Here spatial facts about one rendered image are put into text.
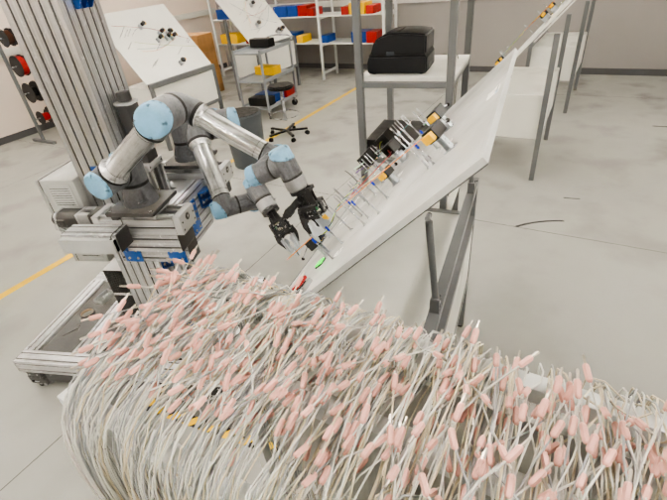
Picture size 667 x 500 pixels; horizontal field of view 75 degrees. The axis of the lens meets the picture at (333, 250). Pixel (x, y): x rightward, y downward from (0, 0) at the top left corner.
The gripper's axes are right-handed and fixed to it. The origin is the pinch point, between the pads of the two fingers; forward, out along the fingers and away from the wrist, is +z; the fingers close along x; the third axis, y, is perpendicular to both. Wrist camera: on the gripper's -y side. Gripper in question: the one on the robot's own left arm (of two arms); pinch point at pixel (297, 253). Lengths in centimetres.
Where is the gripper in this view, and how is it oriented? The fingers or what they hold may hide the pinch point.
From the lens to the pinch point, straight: 170.1
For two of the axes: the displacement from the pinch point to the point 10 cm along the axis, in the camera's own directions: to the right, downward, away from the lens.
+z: 5.4, 8.4, -1.2
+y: -0.4, -1.1, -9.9
